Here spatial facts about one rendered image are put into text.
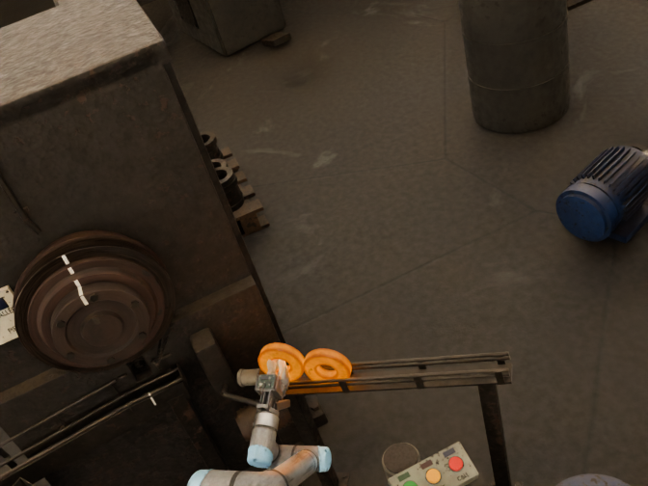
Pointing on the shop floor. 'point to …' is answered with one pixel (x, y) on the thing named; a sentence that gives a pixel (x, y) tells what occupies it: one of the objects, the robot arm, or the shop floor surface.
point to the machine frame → (147, 36)
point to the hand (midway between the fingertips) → (280, 359)
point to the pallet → (236, 195)
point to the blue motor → (607, 197)
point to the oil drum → (517, 62)
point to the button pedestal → (441, 470)
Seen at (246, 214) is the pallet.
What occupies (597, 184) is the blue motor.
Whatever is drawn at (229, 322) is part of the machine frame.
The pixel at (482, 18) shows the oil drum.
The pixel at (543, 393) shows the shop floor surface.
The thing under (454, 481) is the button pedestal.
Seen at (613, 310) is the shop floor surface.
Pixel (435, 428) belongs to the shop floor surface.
